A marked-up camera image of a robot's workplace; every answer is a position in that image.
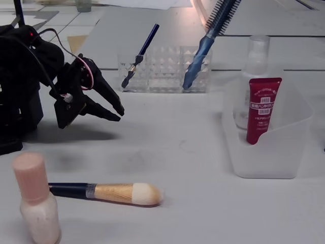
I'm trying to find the makeup brush with gold ferrule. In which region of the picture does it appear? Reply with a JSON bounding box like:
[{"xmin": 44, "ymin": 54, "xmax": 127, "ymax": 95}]
[{"xmin": 48, "ymin": 182, "xmax": 165, "ymax": 208}]

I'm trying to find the pink lotion bottle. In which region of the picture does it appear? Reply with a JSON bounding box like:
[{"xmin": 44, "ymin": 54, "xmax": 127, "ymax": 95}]
[{"xmin": 11, "ymin": 151, "xmax": 62, "ymax": 244}]

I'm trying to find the clear spray bottle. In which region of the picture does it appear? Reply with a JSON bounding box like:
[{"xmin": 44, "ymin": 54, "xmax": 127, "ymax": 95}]
[{"xmin": 233, "ymin": 34, "xmax": 271, "ymax": 132}]

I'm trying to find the tan cardboard piece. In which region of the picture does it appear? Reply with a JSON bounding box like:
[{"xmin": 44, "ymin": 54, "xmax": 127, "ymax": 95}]
[{"xmin": 67, "ymin": 35, "xmax": 89, "ymax": 54}]

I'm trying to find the clear acrylic organizer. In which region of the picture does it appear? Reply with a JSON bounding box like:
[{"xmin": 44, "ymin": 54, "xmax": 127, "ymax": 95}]
[{"xmin": 117, "ymin": 45, "xmax": 213, "ymax": 94}]

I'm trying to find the dark blue eyeliner pencil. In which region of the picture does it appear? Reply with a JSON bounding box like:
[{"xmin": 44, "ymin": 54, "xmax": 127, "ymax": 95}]
[{"xmin": 121, "ymin": 23, "xmax": 160, "ymax": 89}]

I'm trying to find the glass cup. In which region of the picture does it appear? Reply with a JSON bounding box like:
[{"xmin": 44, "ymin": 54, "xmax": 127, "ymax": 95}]
[{"xmin": 76, "ymin": 0, "xmax": 92, "ymax": 13}]

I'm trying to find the blue round hairbrush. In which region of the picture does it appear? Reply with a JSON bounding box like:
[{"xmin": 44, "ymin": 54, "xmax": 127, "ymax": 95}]
[{"xmin": 182, "ymin": 0, "xmax": 242, "ymax": 90}]

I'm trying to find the pale pink curved band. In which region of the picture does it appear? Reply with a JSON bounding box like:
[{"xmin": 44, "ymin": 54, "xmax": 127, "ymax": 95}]
[{"xmin": 190, "ymin": 0, "xmax": 208, "ymax": 27}]

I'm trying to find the red hand cream tube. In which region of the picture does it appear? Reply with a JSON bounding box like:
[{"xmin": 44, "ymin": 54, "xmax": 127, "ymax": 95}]
[{"xmin": 245, "ymin": 77, "xmax": 283, "ymax": 145}]

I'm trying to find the translucent plastic bin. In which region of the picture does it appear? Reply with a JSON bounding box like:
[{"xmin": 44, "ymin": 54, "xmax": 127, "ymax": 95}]
[{"xmin": 222, "ymin": 65, "xmax": 315, "ymax": 180}]

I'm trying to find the black camera cable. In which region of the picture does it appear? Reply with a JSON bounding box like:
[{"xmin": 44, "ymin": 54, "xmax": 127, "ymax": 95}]
[{"xmin": 21, "ymin": 40, "xmax": 64, "ymax": 99}]

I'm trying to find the red white servo wire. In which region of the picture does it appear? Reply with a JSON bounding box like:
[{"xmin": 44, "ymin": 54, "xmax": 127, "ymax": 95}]
[{"xmin": 35, "ymin": 27, "xmax": 95, "ymax": 90}]

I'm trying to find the black stand post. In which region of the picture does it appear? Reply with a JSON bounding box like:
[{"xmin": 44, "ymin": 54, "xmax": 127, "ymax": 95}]
[{"xmin": 14, "ymin": 0, "xmax": 26, "ymax": 26}]

